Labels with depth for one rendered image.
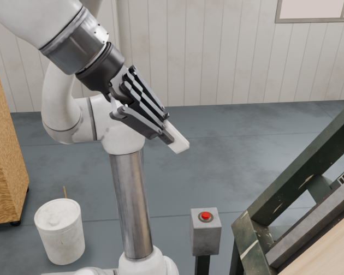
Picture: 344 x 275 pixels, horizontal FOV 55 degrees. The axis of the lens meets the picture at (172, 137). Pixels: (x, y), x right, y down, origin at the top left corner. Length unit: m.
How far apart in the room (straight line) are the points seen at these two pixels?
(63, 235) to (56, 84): 1.70
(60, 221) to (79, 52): 1.95
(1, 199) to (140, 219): 1.79
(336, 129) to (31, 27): 1.16
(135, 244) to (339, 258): 0.65
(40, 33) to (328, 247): 1.08
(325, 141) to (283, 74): 3.32
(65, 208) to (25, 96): 2.46
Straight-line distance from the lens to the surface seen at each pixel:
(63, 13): 0.47
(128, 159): 1.00
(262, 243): 1.47
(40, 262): 2.66
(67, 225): 2.31
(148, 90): 0.58
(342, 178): 1.30
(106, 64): 0.49
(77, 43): 0.48
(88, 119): 0.94
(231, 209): 2.89
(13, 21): 0.48
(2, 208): 2.81
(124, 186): 1.04
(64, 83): 0.75
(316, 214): 1.30
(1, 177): 2.63
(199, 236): 1.47
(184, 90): 4.40
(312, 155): 1.41
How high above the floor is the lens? 1.97
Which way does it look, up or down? 32 degrees down
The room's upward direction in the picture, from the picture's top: straight up
